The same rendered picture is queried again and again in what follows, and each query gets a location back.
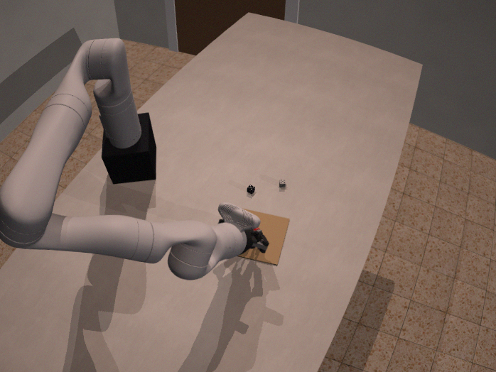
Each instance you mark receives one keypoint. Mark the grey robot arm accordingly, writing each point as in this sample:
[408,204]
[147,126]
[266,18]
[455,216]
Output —
[27,195]

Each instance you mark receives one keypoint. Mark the tan square mat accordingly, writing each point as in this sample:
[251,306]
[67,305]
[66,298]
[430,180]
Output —
[274,228]

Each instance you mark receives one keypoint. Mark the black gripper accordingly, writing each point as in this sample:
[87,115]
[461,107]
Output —
[256,239]

